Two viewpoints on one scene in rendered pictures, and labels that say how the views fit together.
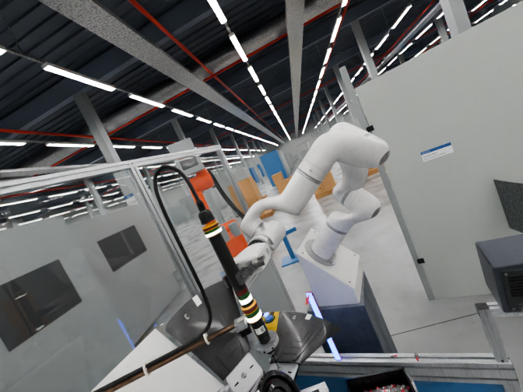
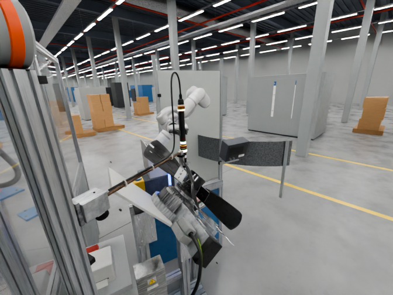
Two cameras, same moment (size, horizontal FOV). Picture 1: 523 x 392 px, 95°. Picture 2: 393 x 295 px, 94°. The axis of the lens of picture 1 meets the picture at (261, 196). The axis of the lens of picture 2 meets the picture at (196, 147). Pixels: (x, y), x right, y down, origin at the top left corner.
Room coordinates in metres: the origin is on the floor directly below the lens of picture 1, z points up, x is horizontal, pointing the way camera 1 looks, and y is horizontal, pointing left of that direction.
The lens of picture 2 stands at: (-0.08, 1.01, 1.75)
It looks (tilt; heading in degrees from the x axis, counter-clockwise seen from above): 18 degrees down; 305
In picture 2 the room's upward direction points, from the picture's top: 2 degrees counter-clockwise
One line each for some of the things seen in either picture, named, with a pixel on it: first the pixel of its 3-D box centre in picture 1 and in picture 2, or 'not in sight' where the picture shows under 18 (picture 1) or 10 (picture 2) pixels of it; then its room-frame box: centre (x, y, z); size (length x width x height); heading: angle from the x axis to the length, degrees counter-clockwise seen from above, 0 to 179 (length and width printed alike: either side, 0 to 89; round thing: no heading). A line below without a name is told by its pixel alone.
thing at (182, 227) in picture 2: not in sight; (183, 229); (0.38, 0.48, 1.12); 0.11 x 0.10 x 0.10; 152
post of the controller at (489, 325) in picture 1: (491, 332); (220, 170); (0.68, -0.49, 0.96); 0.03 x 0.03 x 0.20; 62
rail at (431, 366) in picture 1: (366, 365); (181, 194); (0.88, -0.11, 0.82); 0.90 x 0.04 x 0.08; 62
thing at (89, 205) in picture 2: not in sight; (89, 205); (0.54, 0.77, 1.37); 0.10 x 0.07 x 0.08; 97
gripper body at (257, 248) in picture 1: (252, 257); (175, 129); (0.71, 0.10, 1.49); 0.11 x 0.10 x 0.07; 152
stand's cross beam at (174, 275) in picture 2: not in sight; (167, 279); (0.60, 0.41, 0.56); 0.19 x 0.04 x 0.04; 62
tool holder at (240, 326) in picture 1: (256, 330); (183, 157); (0.61, 0.16, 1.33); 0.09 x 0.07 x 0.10; 97
